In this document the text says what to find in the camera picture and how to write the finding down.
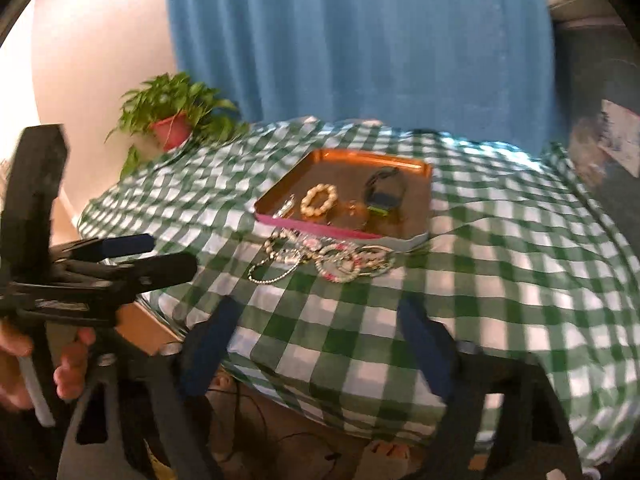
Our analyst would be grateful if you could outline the green plant in red pot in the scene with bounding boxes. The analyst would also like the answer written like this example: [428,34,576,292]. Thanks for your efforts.
[106,72,250,153]

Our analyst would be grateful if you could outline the green white checkered tablecloth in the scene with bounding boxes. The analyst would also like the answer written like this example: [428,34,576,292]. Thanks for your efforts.
[79,122,639,467]

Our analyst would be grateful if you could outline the orange tray with pink rim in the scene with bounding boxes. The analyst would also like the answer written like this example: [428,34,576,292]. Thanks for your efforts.
[254,148,433,252]

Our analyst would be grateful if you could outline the person's left hand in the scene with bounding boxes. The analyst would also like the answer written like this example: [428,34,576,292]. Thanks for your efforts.
[1,318,96,413]

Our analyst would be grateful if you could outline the pearl safety pin brooch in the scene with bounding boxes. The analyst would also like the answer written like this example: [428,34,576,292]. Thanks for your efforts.
[273,194,296,219]

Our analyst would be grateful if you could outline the dark cluttered furniture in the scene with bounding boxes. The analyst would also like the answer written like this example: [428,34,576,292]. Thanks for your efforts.
[549,0,639,252]

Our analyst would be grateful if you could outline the tangled jewelry pile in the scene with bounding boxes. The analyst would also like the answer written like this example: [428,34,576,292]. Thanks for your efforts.
[247,229,396,285]

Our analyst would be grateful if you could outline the cream beaded bracelet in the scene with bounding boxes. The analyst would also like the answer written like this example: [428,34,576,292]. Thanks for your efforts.
[299,183,340,219]

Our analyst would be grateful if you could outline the blue curtain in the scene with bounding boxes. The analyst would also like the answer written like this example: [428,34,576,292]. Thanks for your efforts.
[167,0,558,154]

